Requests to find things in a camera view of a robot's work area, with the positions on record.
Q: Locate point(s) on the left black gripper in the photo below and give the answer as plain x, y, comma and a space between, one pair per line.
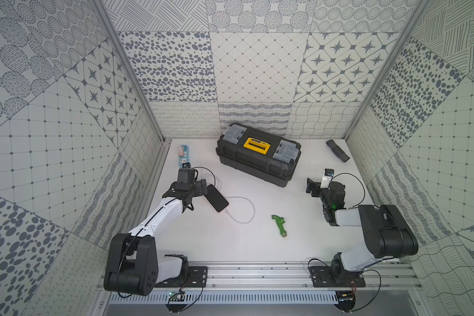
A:
199, 189

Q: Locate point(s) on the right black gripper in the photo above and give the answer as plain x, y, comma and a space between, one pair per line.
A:
316, 185

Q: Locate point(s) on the black smartphone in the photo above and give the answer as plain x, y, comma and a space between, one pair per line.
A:
216, 199

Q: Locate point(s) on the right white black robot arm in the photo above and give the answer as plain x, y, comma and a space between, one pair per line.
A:
386, 234

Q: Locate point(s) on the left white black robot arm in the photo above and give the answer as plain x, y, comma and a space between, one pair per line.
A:
133, 266

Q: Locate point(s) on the black cylindrical tube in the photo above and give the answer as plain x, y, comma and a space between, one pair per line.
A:
337, 150

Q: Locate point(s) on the green plastic pipe fitting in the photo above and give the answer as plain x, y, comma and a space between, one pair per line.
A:
280, 221

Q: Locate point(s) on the black toolbox yellow latch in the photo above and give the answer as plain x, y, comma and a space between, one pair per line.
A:
257, 153

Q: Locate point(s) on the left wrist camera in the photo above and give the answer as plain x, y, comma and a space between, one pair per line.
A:
187, 176

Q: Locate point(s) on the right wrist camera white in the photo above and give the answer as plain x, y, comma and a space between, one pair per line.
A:
327, 177

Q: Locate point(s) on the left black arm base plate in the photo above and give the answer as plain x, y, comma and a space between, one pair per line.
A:
193, 277

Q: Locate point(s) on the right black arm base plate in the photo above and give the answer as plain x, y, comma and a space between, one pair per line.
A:
323, 277

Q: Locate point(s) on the aluminium frame rail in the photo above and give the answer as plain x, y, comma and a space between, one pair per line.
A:
293, 275

